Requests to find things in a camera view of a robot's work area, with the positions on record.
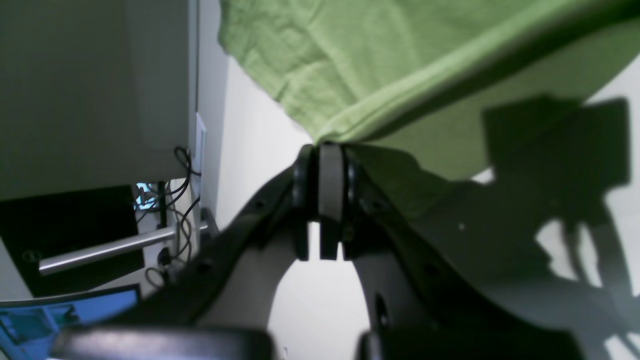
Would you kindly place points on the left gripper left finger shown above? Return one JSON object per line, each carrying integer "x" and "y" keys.
{"x": 232, "y": 281}

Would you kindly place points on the blue screen device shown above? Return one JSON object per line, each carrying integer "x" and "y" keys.
{"x": 28, "y": 328}

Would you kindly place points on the green T-shirt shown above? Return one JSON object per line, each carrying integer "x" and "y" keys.
{"x": 433, "y": 91}

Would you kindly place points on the silver metal bar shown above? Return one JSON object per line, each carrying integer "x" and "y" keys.
{"x": 74, "y": 259}

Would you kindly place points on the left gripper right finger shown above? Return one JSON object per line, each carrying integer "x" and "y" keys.
{"x": 414, "y": 297}

